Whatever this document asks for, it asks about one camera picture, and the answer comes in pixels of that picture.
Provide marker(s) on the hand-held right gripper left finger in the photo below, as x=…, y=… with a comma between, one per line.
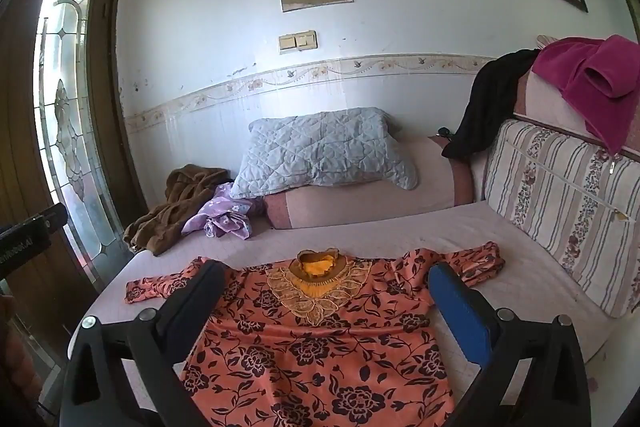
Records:
x=197, y=292

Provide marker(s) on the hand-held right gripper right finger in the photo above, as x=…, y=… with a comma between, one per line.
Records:
x=460, y=312

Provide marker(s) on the orange floral blouse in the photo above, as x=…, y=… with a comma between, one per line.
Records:
x=310, y=357

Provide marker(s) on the purple floral cloth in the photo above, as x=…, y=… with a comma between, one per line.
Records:
x=225, y=217

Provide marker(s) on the brown fuzzy cloth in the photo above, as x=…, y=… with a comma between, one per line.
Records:
x=170, y=207

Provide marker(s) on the pale pink quilted mattress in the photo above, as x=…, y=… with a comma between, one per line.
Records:
x=400, y=237

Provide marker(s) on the pink bolster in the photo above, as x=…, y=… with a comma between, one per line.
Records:
x=380, y=202

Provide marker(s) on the striped floral cushion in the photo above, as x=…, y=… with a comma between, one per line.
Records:
x=565, y=197

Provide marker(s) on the dark sunglasses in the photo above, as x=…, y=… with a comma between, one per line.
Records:
x=443, y=132

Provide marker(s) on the grey quilted pillow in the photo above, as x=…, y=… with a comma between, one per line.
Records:
x=325, y=147

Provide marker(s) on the wooden door with stained glass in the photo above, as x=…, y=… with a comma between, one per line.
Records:
x=105, y=57

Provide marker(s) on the black cloth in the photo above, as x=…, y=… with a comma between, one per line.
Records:
x=490, y=107

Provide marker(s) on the magenta cloth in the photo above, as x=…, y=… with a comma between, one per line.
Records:
x=600, y=77

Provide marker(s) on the beige light switch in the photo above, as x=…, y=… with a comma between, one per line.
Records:
x=297, y=41

